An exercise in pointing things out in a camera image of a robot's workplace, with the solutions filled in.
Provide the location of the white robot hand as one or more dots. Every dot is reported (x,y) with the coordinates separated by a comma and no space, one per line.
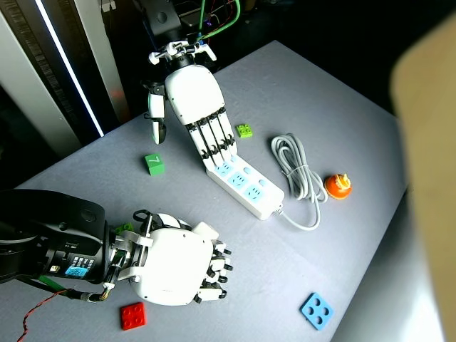
(194,92)
(171,267)

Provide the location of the white power strip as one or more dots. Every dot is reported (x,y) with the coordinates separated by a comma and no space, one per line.
(256,196)

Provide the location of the green toy brick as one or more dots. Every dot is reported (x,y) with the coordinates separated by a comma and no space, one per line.
(244,132)
(126,227)

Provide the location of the red toy brick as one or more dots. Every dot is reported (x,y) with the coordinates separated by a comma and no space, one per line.
(133,316)

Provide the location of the grey table cloth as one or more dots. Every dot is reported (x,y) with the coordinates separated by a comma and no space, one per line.
(249,267)

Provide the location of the green cube number 7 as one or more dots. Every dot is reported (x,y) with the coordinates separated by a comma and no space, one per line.
(155,167)

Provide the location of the bright LED light strip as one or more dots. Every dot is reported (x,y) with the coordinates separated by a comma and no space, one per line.
(71,71)

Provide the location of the blue four-hole square block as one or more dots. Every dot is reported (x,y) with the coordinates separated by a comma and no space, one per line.
(317,301)

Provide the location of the orange toy fruit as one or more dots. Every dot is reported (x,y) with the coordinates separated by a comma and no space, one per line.
(336,189)

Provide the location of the beige blurred board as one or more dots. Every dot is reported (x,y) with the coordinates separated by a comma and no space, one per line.
(434,142)

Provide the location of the white frame post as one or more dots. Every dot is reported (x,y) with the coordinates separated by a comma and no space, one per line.
(103,53)
(35,99)

